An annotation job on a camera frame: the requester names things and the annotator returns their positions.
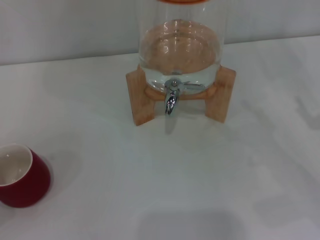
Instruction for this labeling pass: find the red ceramic cup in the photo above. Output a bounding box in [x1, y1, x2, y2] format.
[0, 143, 52, 208]

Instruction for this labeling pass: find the chrome dispenser faucet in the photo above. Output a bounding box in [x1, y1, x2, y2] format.
[163, 77, 206, 117]

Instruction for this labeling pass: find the wooden dispenser stand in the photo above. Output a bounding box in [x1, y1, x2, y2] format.
[125, 67, 237, 126]

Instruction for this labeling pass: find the clear glass water dispenser jar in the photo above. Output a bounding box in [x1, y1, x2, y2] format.
[138, 0, 223, 92]

